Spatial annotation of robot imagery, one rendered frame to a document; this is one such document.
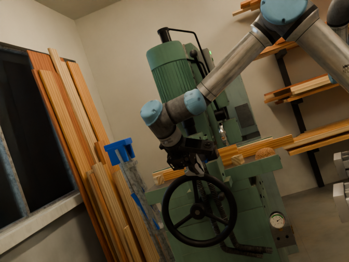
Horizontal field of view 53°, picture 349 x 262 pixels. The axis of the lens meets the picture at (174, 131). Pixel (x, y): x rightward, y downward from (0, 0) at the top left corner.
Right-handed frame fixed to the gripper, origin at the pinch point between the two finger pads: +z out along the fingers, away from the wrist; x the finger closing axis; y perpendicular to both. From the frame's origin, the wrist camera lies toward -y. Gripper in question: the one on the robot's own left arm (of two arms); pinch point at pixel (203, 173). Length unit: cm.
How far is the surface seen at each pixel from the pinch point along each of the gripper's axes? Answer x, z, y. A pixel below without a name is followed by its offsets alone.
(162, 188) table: -8.8, 14.7, 27.4
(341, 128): -169, 176, -47
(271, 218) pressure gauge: 2.7, 31.9, -15.1
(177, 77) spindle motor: -46.8, -12.3, 10.9
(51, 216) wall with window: -35, 53, 145
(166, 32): -77, -20, 18
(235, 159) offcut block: -17.6, 16.4, -5.6
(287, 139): -32.3, 27.3, -25.6
